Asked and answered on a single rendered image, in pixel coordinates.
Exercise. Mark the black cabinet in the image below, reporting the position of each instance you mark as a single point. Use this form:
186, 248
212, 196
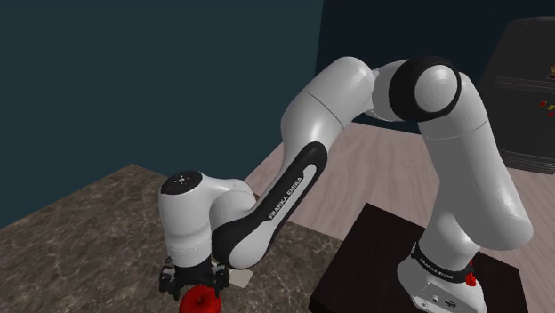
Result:
524, 108

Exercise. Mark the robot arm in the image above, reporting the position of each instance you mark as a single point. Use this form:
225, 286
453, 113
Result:
468, 182

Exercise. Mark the red apple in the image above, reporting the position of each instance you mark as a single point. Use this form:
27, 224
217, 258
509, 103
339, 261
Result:
200, 300

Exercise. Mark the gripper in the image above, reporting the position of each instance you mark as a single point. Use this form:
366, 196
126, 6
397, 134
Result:
195, 273

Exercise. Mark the dark robot stand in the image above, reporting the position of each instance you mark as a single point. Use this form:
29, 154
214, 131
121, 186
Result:
368, 264

